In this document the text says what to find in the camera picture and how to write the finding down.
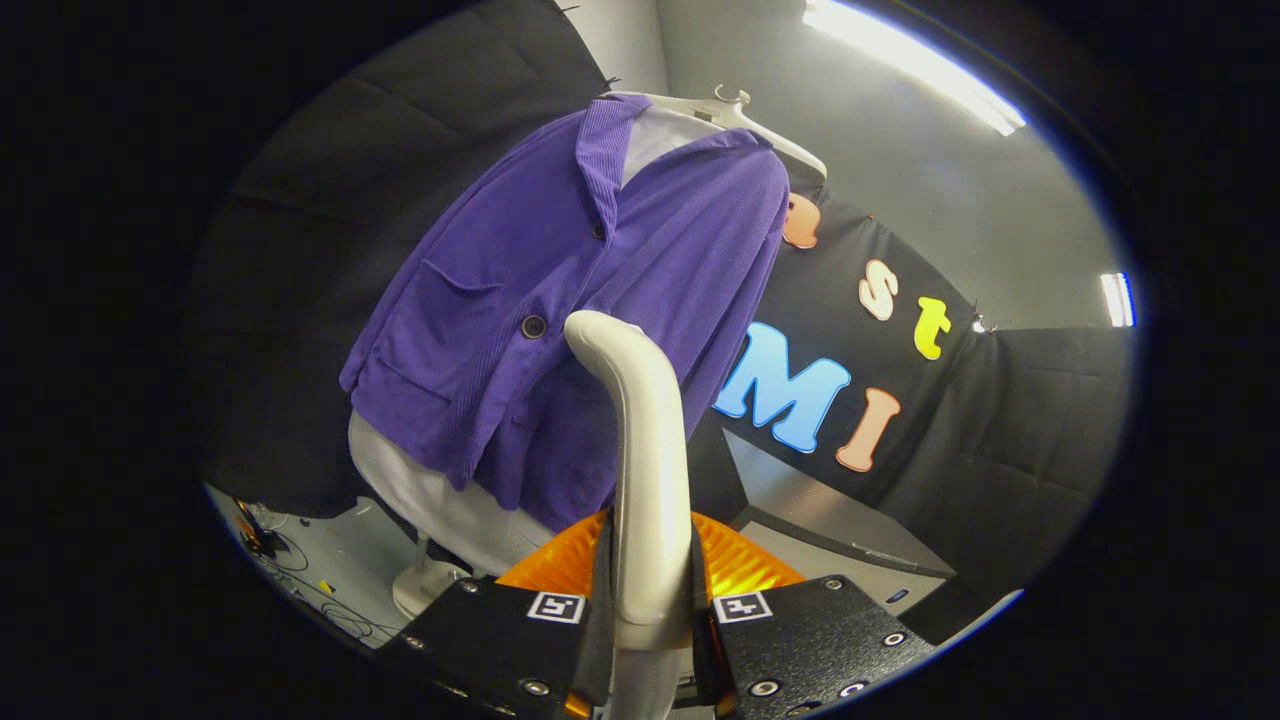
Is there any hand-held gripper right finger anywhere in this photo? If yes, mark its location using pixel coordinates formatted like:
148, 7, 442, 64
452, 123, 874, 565
690, 512, 936, 720

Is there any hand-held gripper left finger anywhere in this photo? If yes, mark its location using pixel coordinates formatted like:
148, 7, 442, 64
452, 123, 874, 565
385, 510, 616, 720

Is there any white shirt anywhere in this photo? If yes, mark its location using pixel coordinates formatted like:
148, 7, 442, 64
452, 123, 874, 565
347, 105, 721, 576

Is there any white garment steamer head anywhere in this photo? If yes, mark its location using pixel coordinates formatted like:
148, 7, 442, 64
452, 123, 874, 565
563, 308, 696, 651

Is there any purple corduroy jacket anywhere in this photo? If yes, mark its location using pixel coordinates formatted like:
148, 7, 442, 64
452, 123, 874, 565
338, 93, 791, 534

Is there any round steamer stand base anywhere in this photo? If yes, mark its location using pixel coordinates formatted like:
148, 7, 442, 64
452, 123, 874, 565
392, 535, 471, 621

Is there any white clothes hanger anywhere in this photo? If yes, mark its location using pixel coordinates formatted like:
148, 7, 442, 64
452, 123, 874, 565
610, 85, 829, 181

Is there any grey drawer cabinet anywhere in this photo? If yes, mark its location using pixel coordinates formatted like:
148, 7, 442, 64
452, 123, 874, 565
720, 430, 961, 611

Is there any tangle of floor cables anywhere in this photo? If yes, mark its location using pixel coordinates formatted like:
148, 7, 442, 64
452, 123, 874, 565
230, 495, 401, 641

